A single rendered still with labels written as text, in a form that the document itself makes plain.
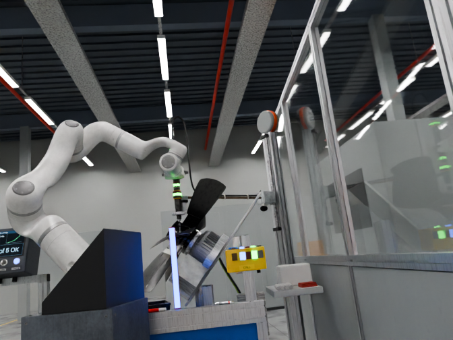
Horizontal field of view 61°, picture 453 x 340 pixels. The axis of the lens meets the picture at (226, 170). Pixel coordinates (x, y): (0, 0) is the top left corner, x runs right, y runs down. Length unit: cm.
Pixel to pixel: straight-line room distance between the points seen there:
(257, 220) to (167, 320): 617
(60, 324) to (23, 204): 44
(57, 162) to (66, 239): 38
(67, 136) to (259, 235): 625
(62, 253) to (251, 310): 75
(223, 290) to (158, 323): 596
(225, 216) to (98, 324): 645
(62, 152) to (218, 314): 92
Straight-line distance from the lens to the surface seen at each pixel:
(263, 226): 773
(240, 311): 165
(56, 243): 147
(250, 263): 161
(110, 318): 128
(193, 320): 165
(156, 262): 209
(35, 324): 140
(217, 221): 761
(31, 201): 154
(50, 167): 169
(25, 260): 176
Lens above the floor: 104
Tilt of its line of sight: 13 degrees up
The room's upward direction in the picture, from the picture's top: 6 degrees counter-clockwise
